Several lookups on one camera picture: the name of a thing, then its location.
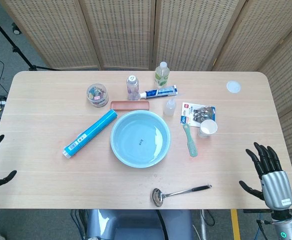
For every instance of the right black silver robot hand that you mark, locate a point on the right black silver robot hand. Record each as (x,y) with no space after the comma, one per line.
(275,186)

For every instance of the stainless steel ladle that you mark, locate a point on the stainless steel ladle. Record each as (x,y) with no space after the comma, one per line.
(158,196)

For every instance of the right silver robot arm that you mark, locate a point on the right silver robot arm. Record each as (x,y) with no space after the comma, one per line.
(285,225)

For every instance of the white paper cup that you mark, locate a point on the white paper cup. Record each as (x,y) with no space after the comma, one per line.
(206,130)

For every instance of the green scrub brush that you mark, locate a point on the green scrub brush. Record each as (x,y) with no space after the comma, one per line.
(192,147)

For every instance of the blue cling film roll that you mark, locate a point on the blue cling film roll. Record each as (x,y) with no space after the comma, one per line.
(90,133)

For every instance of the binder clip retail card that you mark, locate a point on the binder clip retail card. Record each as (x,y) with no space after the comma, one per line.
(198,112)

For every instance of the black tripod stand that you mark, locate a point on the black tripod stand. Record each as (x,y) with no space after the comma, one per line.
(11,41)

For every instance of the white round table cap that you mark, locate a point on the white round table cap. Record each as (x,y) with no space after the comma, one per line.
(233,86)

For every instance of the clear jar of clips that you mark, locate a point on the clear jar of clips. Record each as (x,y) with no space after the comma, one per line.
(97,96)

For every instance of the translucent squeeze wash bottle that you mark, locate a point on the translucent squeeze wash bottle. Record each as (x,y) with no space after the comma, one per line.
(169,108)

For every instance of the brown rectangular tray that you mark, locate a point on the brown rectangular tray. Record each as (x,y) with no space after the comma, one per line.
(129,105)

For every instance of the light blue plastic basin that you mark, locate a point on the light blue plastic basin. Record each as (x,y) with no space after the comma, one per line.
(138,147)

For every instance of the blue grey robot torso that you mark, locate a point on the blue grey robot torso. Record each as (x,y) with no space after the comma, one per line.
(135,225)

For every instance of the blue white toothpaste tube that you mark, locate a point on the blue white toothpaste tube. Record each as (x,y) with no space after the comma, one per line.
(160,92)

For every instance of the clear bottle purple label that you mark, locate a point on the clear bottle purple label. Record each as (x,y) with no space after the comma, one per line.
(132,88)

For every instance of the clear bottle green label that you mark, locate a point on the clear bottle green label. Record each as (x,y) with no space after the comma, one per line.
(162,75)

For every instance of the wicker folding screen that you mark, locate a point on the wicker folding screen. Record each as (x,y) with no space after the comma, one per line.
(123,32)

